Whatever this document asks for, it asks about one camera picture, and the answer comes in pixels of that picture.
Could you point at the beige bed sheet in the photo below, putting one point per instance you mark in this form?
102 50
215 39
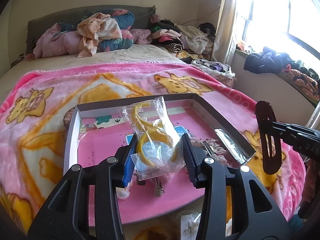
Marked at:
137 53

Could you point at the pink bundled bedding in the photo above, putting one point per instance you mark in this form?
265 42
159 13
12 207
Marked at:
60 39

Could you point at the pearl shell ornament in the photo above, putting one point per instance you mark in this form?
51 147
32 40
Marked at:
123 193

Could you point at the dark green headboard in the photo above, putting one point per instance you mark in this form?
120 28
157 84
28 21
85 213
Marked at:
37 27

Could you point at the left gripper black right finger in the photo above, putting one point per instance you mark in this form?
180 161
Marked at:
236 204

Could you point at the dark clothes on windowsill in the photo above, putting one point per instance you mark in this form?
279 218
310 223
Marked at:
273 62

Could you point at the floral laundry bag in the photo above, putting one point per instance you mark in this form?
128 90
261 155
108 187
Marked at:
221 72

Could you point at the silver earring card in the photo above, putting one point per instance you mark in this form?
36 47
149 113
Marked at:
189 224

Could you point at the dark cardboard tray box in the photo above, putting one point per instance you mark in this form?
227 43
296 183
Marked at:
97 130

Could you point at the pile of beaded jewelry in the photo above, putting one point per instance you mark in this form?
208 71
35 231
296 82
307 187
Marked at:
212 149

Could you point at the pile of mixed clothes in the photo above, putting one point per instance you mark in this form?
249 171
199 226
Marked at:
184 41

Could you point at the clear bag of yellow bangles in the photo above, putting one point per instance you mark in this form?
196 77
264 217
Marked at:
158 149

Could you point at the cream curtain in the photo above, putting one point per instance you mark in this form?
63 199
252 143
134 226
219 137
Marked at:
232 17

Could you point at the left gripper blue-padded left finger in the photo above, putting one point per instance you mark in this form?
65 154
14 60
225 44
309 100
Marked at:
83 205

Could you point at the pink cartoon fleece blanket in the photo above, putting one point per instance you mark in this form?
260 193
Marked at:
36 113

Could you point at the window with dark frame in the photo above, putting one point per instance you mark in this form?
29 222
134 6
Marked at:
290 26

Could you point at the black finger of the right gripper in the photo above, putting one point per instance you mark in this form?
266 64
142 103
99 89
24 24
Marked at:
286 132

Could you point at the orange white crumpled cloth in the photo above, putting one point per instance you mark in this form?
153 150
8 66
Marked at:
95 29

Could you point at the teal floral pillow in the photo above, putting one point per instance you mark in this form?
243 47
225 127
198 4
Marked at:
125 20

